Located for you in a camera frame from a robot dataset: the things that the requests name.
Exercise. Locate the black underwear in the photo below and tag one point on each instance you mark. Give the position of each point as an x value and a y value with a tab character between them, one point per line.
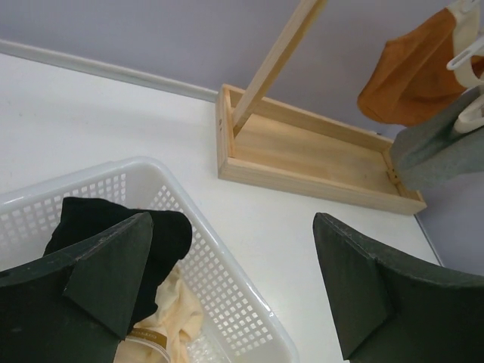
82	218

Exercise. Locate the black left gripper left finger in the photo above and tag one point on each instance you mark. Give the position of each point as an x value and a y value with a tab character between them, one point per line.
75	305

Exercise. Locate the orange underwear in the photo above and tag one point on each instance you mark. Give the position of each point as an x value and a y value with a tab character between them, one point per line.
411	81

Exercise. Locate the wooden hanger stand frame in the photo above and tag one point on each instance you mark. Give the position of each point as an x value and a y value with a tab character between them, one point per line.
270	144

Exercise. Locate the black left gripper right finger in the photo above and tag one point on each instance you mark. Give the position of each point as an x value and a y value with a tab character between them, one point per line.
389	306

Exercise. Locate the clear plastic basket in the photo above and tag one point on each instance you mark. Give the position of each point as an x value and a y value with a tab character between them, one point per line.
238	324

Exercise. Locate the white plastic clip hanger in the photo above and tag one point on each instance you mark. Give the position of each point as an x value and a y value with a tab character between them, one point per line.
469	56

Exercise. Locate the beige striped underwear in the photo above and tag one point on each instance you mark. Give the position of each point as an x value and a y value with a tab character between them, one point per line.
164	336

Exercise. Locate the grey underwear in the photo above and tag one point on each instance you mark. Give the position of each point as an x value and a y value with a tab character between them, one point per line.
429	154

